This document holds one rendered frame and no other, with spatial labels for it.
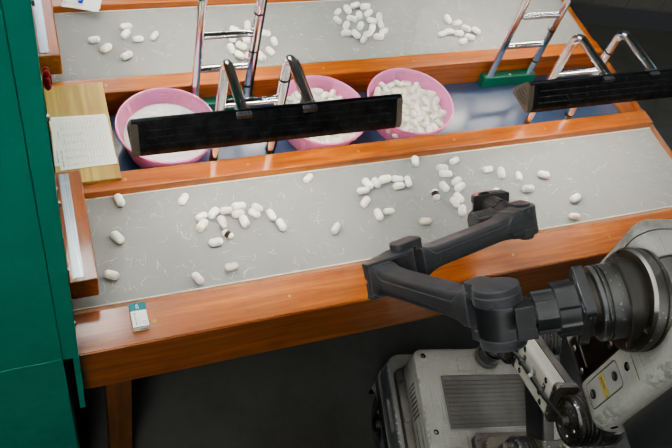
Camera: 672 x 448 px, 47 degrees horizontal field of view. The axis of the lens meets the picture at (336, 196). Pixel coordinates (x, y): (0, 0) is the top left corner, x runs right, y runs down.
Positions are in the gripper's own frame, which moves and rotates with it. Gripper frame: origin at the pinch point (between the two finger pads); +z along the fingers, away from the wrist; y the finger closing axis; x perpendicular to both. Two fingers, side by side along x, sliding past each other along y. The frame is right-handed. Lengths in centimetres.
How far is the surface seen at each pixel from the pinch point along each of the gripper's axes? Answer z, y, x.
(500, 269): -11.9, -1.4, 16.4
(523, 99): -6.3, -10.2, -26.0
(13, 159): -64, 106, -36
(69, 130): 30, 99, -22
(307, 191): 14.6, 41.5, -3.1
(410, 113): 34.6, 2.4, -17.3
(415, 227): 2.9, 15.6, 7.1
